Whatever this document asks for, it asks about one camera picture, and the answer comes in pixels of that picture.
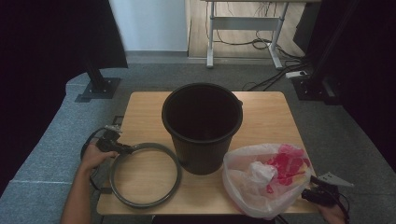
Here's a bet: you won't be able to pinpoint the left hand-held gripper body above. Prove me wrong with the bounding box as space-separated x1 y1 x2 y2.
95 124 123 154

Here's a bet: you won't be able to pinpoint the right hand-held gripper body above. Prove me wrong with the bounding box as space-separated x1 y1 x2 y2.
310 172 355 208

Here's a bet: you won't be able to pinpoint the grey plastic ring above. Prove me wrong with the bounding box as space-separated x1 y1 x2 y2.
108 142 183 209

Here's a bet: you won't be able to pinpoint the pink white plastic bag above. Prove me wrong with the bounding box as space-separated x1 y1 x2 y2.
221 143 313 220

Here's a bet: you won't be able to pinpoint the black plastic bucket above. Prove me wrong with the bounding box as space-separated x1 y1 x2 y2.
161 82 244 175

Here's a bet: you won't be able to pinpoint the person's right hand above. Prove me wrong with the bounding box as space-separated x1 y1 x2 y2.
317 201 348 224

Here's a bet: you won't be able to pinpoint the person's left hand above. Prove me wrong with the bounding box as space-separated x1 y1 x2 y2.
79 142 120 172

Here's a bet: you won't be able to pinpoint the black metal stand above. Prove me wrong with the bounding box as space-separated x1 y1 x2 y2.
74 59 121 104
290 0 362 105

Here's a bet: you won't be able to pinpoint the white power strip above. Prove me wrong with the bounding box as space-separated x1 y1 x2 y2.
285 70 308 79

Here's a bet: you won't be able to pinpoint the black curtain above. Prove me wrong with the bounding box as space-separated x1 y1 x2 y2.
306 0 396 172
0 0 129 190

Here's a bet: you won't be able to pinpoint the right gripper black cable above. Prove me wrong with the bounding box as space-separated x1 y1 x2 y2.
337 189 352 224

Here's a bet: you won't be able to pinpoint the black floor cables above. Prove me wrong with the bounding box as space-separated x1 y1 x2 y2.
214 29 312 91

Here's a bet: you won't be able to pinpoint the white desk frame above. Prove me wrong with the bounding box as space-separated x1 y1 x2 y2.
205 0 321 70

